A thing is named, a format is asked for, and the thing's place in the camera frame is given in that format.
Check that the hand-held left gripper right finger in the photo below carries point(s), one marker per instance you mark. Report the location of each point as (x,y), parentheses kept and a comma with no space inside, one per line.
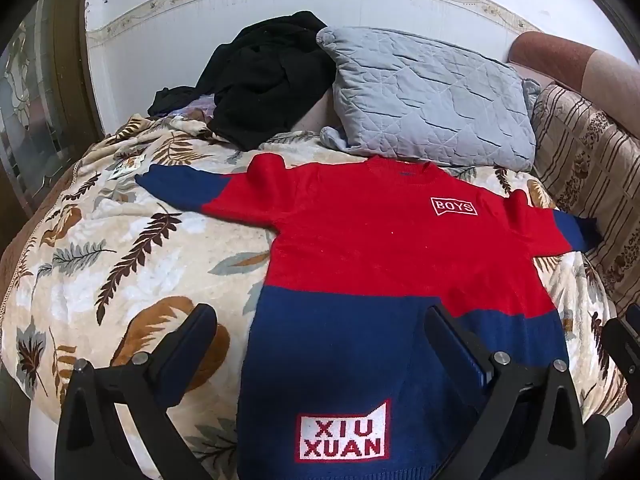
(457,350)

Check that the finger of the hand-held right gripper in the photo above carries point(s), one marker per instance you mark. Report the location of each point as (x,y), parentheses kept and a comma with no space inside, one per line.
(622,350)

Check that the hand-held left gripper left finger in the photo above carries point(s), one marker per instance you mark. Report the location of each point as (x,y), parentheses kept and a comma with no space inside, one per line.
(192,335)

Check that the red and blue sweater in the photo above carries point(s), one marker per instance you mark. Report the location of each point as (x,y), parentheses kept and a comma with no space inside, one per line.
(375,240)

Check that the black clothes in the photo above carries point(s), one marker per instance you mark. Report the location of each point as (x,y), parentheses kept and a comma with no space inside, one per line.
(250,85)

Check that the leaf print blanket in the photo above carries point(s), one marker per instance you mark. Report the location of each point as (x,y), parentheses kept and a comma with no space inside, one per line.
(125,240)

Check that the striped brown cushion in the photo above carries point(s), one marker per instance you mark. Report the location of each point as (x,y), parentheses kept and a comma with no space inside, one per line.
(585,160)

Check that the purple cloth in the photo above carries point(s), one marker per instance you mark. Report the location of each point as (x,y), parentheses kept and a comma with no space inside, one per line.
(200,106)

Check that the grey quilted pillow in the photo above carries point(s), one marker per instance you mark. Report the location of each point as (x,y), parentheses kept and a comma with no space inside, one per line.
(425,100)

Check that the wooden cabinet with glass door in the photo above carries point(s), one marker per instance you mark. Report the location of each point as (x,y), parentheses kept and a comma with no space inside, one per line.
(30,110)

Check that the brown and pink headboard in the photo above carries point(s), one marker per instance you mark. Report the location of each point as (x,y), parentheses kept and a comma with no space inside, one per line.
(550,55)

